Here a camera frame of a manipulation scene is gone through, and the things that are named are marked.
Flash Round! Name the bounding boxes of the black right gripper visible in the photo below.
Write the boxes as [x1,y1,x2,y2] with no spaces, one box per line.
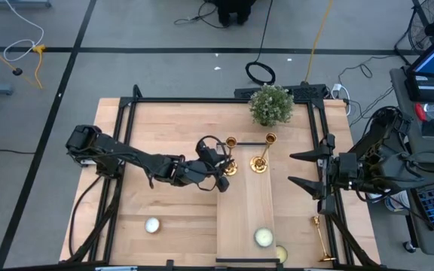
[287,133,359,215]

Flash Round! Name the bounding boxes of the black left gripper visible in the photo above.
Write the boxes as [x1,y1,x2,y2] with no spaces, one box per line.
[179,160,237,193]

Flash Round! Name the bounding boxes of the gold candlestick holder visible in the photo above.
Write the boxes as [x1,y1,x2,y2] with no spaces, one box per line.
[249,132,278,175]
[309,216,338,263]
[222,135,240,178]

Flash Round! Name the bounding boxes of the wooden shelf riser black legs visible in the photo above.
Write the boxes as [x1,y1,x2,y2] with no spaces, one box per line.
[215,142,280,264]

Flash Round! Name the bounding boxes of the cream candle dark rim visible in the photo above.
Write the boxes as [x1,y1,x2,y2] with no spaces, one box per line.
[253,227,274,248]

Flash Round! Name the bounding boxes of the white round candle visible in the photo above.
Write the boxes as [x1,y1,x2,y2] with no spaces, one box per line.
[144,217,161,234]

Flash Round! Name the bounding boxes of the yellow round candle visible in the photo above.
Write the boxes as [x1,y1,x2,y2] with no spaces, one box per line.
[276,247,290,266]

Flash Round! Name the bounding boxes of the green potted plant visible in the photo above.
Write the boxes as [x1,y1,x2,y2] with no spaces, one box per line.
[247,83,295,128]

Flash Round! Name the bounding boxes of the black perforated box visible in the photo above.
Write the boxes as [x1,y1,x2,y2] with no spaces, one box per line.
[234,83,330,104]

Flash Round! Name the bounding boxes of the white power adapter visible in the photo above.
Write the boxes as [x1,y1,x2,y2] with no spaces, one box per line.
[329,83,353,117]

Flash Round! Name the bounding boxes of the white and blue item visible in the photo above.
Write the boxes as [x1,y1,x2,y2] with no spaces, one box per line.
[386,193,411,213]

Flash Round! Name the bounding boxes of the black label printer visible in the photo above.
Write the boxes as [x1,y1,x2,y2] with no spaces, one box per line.
[404,73,434,103]

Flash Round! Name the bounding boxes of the person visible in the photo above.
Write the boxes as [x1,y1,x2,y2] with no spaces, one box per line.
[214,0,258,28]

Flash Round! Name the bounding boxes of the black floor fan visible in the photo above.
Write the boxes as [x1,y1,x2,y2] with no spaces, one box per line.
[393,0,434,65]

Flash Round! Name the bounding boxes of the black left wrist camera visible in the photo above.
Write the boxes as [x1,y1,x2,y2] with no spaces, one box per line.
[195,139,220,163]

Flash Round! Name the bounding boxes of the black left wrist camera cable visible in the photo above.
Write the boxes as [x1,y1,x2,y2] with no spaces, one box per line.
[195,134,230,163]

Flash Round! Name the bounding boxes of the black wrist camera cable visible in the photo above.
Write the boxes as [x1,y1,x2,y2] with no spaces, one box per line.
[195,134,230,163]
[404,149,434,175]

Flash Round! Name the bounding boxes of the black aluminium rig frame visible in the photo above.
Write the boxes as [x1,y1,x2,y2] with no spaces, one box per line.
[62,85,383,271]

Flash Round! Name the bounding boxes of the black coiled floor cable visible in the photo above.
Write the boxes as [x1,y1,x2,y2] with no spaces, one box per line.
[244,0,277,87]

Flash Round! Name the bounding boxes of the black floor cable bundle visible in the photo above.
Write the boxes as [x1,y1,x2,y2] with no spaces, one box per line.
[336,55,401,128]

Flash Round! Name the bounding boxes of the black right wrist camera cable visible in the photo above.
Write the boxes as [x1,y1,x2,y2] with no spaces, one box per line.
[404,149,434,175]

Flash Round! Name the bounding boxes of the yellow extension cable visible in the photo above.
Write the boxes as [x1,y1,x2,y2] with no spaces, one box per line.
[304,0,335,86]

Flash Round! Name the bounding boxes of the thin black floor cable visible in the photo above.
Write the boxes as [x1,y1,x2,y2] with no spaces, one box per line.
[173,0,252,29]

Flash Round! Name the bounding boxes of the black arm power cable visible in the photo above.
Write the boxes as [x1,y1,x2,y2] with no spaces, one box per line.
[68,173,105,259]

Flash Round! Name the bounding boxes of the yellow floor cable with plug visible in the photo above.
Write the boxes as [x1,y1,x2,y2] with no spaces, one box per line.
[32,44,48,90]

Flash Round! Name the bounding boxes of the white floor cable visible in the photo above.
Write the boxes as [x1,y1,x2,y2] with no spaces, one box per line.
[2,0,46,63]

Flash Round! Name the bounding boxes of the yellow cord black tip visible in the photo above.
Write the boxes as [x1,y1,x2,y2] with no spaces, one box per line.
[0,34,24,77]

